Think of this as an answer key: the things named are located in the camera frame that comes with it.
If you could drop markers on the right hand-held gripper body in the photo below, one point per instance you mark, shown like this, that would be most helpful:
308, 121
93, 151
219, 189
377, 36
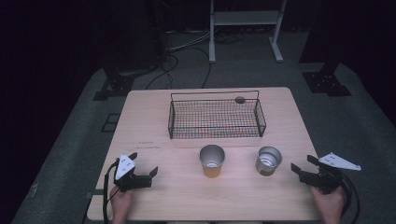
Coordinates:
323, 182

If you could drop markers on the grey tape strip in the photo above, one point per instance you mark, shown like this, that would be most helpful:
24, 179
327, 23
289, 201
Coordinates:
93, 193

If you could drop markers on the person's left hand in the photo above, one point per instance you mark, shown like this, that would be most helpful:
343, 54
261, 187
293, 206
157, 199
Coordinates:
120, 205

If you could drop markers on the person's right hand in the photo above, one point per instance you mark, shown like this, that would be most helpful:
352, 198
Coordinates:
330, 207

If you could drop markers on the dark round table grommet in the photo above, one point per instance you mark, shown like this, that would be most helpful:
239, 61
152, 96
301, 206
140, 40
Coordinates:
240, 100

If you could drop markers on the black stand base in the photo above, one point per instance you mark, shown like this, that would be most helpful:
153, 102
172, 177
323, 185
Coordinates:
116, 84
327, 82

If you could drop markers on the white metal stand frame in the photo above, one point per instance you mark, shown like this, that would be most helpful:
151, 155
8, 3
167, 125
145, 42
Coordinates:
246, 18

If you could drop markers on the black floor tape square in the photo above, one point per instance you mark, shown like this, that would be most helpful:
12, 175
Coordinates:
103, 126

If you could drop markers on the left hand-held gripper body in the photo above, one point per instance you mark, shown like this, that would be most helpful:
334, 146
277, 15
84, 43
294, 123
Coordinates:
124, 168

